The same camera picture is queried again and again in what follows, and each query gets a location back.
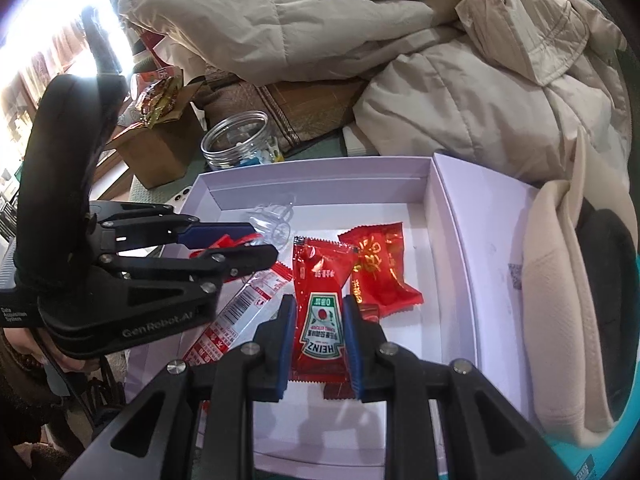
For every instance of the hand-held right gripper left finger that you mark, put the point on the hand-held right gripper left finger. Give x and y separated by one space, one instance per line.
286 340

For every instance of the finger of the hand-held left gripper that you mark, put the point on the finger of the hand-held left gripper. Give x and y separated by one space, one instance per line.
215 235
250 257

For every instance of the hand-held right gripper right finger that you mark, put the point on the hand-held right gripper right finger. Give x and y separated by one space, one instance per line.
350 345

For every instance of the red ketchup packet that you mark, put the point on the red ketchup packet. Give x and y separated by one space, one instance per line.
320 320
340 391

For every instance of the long red white sachet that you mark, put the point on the long red white sachet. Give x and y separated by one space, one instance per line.
240 310

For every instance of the white cardboard box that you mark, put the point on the white cardboard box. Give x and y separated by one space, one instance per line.
440 285

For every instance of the person's left forearm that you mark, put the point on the person's left forearm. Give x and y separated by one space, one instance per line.
20 400

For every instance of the person's left hand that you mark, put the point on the person's left hand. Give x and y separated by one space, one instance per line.
25 352

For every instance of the clear plastic wrapper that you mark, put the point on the clear plastic wrapper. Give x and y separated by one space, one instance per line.
277 225

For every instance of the white smartphone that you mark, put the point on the white smartphone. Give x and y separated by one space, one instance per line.
177 200

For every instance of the clear plastic jar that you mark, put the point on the clear plastic jar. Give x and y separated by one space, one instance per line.
235 140

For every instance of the brown cardboard box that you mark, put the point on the brown cardboard box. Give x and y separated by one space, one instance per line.
160 155

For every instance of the yellow snack packet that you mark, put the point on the yellow snack packet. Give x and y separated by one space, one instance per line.
160 100

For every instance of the red white snack can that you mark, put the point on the red white snack can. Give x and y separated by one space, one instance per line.
150 77

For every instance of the brown patterned cloth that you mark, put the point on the brown patterned cloth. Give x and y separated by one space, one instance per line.
300 105

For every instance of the red paper bag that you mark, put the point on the red paper bag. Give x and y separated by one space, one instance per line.
152 42

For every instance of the beige hat black lining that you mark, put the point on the beige hat black lining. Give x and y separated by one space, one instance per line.
555 260

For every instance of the beige puffer jacket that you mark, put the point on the beige puffer jacket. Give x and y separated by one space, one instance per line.
350 25

